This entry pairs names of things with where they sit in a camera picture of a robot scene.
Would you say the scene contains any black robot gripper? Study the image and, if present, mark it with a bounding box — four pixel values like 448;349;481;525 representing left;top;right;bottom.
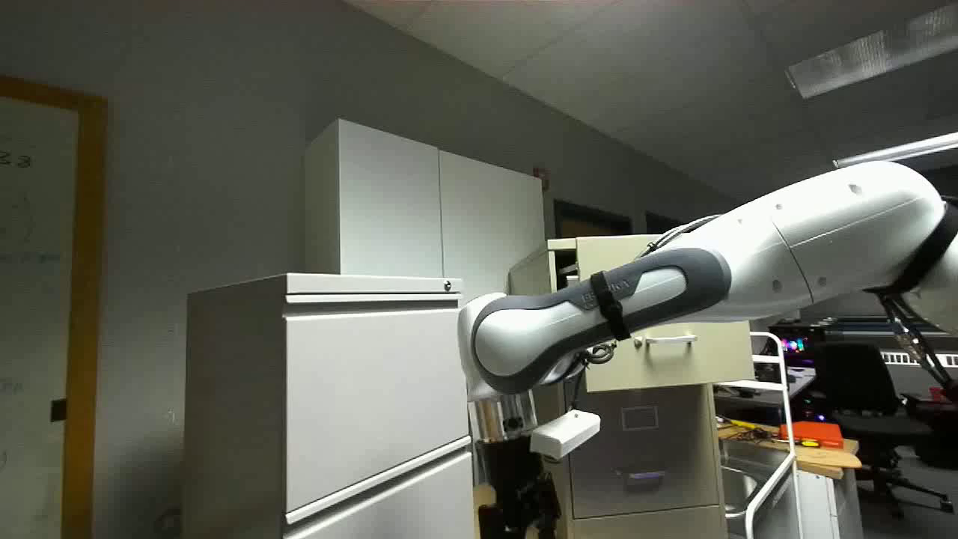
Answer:
481;437;560;539

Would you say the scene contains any beige top file drawer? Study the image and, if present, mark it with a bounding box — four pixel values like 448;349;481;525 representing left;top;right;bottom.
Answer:
548;233;750;392

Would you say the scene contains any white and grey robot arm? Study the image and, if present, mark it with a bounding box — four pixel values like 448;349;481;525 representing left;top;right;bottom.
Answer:
458;163;958;476

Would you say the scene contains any beige file cabinet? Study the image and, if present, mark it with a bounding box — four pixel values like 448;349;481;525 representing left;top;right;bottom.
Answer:
505;233;729;539

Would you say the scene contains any white lateral file cabinet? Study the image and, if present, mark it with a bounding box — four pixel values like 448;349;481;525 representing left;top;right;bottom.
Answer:
182;274;475;539

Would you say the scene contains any white tall storage cabinet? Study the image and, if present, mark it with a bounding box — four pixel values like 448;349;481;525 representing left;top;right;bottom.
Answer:
301;120;545;299

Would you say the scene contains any orange tool on table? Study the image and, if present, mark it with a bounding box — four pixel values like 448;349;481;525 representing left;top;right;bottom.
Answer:
779;421;843;449

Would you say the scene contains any black office chair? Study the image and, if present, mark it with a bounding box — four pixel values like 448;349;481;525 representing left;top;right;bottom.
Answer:
809;346;951;518

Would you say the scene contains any ceiling fluorescent light panel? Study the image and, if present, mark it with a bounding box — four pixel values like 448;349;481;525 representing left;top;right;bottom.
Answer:
788;3;958;100

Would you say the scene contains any wood framed whiteboard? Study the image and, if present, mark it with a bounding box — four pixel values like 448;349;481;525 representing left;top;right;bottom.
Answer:
0;76;104;539

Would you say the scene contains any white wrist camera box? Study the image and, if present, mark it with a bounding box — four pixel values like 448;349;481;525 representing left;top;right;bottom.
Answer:
530;410;601;461

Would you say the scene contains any white metal cart frame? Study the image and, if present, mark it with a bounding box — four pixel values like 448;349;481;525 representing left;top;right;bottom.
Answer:
716;334;798;539

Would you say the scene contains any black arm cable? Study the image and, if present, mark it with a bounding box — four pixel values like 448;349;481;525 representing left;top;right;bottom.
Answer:
875;287;958;403

